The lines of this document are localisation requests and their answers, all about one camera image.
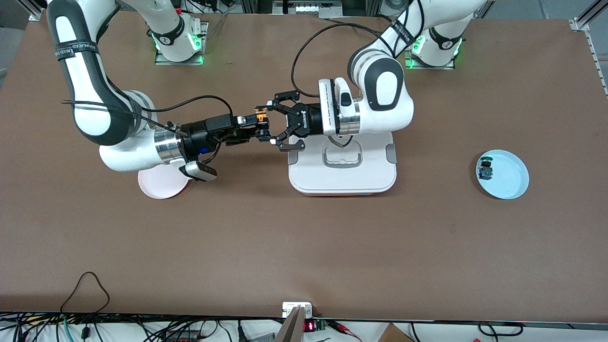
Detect white lidded lunch box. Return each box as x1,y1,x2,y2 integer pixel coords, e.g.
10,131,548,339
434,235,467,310
288,131,398,197

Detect pink round plate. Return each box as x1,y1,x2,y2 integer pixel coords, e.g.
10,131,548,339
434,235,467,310
138,169,190,200

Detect grey aluminium bar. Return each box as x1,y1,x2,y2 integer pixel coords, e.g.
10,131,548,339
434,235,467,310
275,305,306,342

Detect light blue round plate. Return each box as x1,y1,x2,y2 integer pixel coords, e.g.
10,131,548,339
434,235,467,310
475,150,530,200

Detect brown cardboard box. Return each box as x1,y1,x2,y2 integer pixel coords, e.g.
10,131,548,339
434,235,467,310
378,323,414,342

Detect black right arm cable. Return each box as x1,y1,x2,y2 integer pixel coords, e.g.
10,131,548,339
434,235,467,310
62,95,233,138

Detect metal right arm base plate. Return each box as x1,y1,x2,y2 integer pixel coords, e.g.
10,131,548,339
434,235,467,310
154,21,209,66

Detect black cable to base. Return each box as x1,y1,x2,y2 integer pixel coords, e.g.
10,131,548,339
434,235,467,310
328,18,395,34

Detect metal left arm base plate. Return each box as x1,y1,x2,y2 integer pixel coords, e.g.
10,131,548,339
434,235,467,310
404,43,456,70

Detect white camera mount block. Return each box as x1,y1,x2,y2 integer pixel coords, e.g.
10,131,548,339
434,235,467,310
282,302,313,319

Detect green push-button switch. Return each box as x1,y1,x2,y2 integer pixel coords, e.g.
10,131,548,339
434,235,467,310
477,156,494,181

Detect black looped table cable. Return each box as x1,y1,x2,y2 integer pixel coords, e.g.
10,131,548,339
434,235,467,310
60,272,111,314

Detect red clip lead wires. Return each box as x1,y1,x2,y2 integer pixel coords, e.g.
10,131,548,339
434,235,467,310
328,319,361,342

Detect black coiled floor cable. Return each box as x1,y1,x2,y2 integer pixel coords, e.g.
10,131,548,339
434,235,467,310
477,322,523,337

